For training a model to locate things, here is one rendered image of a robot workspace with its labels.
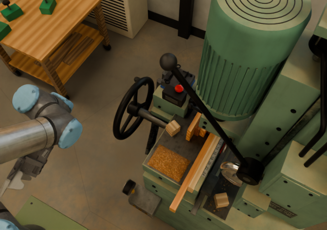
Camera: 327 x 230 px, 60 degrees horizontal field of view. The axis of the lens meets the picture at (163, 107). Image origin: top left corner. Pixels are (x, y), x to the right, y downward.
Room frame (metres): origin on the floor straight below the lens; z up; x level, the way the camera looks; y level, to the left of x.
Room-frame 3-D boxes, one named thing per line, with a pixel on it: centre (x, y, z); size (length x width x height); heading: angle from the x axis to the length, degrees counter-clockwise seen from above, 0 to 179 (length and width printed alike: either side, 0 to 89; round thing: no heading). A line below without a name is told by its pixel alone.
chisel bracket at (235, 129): (0.40, -0.19, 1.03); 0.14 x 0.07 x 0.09; 60
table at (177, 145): (0.55, -0.13, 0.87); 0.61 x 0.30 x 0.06; 150
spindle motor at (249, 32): (0.42, -0.17, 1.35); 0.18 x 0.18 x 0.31
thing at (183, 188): (0.43, -0.18, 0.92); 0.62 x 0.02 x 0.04; 150
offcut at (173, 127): (0.44, -0.03, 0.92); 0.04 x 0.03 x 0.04; 128
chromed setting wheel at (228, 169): (0.24, -0.22, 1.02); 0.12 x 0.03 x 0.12; 60
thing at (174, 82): (0.59, -0.05, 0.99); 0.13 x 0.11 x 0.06; 150
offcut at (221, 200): (0.21, -0.20, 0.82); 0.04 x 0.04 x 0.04; 9
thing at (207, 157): (0.48, -0.24, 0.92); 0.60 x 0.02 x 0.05; 150
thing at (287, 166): (0.18, -0.28, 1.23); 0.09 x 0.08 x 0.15; 60
